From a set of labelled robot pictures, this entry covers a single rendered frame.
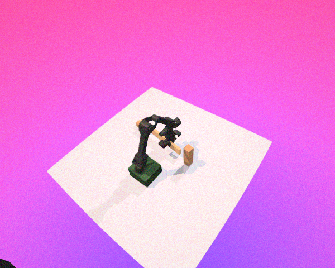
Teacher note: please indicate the long wooden rail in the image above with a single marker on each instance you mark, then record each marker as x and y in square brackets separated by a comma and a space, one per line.
[173, 146]

